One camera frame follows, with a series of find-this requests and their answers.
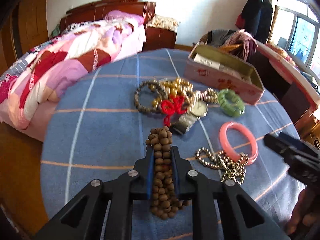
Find silver bead chain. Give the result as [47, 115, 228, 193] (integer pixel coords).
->
[195, 147, 250, 186]

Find brown wooden bead bracelet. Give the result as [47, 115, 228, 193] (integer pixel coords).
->
[145, 126, 190, 221]

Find pink bangle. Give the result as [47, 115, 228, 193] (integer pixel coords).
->
[219, 121, 259, 165]

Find green jade bangle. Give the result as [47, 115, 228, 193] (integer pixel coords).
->
[217, 88, 245, 117]

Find white pearl bracelet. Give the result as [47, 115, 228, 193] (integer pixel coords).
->
[197, 88, 220, 104]

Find silver wristwatch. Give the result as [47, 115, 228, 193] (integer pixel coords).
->
[173, 101, 208, 134]

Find red knot coin charm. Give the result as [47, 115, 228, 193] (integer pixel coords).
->
[161, 95, 187, 127]

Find gold pearl necklace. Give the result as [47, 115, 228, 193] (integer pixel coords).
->
[152, 77, 194, 108]

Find grey stone bead bracelet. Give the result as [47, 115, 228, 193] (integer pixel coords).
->
[133, 78, 163, 114]

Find person's right hand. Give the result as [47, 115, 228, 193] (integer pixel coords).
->
[286, 187, 319, 235]

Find dark wooden desk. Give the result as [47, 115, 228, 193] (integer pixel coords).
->
[249, 41, 319, 143]

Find blue plaid tablecloth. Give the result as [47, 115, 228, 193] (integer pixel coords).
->
[41, 49, 304, 225]

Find floral pillow on desk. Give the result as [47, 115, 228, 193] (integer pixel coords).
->
[266, 42, 298, 68]

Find pink purple clothes on chair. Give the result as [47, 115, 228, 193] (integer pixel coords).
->
[223, 29, 258, 61]

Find window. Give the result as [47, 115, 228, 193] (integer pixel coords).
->
[270, 0, 319, 80]

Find pink metal tin box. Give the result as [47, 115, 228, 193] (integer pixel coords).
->
[184, 43, 265, 105]

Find printed paper in tin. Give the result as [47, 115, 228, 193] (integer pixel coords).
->
[194, 52, 253, 83]

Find bed with patchwork quilt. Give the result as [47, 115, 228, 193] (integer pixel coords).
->
[1, 18, 146, 141]

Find grey garment on chair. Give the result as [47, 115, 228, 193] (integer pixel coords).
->
[207, 29, 235, 47]

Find wicker chair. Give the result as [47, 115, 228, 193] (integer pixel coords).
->
[199, 34, 242, 53]

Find dark coats on rack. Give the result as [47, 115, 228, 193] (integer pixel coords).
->
[235, 0, 273, 43]

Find dark wooden nightstand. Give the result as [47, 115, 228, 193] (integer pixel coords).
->
[143, 27, 177, 51]

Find floral cushion on nightstand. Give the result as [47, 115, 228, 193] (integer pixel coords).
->
[146, 15, 179, 33]

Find purple pillow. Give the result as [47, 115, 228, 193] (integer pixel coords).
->
[105, 10, 144, 25]

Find wooden headboard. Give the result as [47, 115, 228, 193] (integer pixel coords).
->
[60, 0, 156, 32]

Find wooden wardrobe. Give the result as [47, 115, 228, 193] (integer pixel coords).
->
[1, 0, 48, 73]

